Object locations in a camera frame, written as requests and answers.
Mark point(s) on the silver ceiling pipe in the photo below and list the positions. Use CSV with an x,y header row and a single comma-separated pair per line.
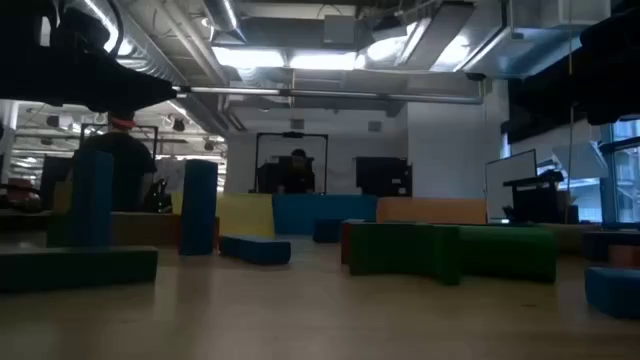
x,y
325,92

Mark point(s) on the ceiling light panel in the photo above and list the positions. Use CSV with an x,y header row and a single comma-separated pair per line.
x,y
322,61
247,57

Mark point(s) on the yellow translucent plastic bin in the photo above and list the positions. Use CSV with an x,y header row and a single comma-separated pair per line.
x,y
245,215

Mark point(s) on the black monitor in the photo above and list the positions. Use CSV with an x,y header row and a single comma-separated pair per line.
x,y
382,175
52,172

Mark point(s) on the blue wooden plank block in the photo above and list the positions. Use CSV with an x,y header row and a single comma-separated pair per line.
x,y
615,292

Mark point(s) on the round silver air duct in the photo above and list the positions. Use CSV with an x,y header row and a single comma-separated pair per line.
x,y
222,17

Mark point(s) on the black standing desk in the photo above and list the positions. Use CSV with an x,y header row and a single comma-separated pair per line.
x,y
537,197

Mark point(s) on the orange translucent plastic bin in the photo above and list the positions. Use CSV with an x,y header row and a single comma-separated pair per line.
x,y
430,210

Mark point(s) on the small yellow wooden block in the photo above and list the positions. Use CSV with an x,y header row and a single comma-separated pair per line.
x,y
62,197

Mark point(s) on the green wooden plank block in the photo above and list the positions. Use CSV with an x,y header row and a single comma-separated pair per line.
x,y
75,267

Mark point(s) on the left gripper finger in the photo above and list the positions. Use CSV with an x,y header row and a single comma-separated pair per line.
x,y
140,92

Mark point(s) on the grey ceiling box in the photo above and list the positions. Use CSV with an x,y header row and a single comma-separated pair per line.
x,y
340,29

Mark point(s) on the red seat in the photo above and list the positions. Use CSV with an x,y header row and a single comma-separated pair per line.
x,y
20,192

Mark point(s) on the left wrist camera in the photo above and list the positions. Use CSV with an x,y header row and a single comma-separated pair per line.
x,y
80,30

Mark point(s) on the white patterned board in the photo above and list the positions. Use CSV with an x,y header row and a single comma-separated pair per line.
x,y
172,172

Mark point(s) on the whiteboard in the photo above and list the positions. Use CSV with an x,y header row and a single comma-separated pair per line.
x,y
510,185

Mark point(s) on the person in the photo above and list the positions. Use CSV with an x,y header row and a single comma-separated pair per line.
x,y
127,165
298,175

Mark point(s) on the natural wood cylinder block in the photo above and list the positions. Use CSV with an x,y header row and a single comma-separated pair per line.
x,y
570,237

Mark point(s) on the red wooden arch block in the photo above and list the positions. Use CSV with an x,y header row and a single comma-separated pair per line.
x,y
345,242

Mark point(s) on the green wooden arch block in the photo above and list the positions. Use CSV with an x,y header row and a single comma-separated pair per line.
x,y
400,250

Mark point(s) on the pink wooden plank block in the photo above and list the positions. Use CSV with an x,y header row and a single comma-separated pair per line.
x,y
625,257

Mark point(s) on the dark blue plank block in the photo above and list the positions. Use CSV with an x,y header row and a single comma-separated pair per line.
x,y
610,239

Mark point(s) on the teal plastic bin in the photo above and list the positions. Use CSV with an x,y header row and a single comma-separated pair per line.
x,y
325,207

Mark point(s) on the grey wall vent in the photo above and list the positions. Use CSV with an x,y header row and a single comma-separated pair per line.
x,y
297,123
374,126

